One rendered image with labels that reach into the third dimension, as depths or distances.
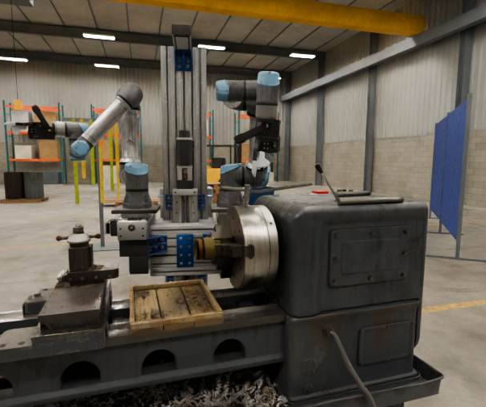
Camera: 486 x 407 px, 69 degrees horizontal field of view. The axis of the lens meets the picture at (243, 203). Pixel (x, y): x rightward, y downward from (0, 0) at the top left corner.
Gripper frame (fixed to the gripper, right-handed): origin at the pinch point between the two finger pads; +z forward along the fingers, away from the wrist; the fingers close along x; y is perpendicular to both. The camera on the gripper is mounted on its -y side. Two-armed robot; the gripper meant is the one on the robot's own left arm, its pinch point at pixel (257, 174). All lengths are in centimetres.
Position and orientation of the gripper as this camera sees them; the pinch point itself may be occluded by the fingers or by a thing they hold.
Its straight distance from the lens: 130.7
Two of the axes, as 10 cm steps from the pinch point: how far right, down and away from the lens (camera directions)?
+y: 9.7, 1.0, -2.3
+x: 2.5, -2.2, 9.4
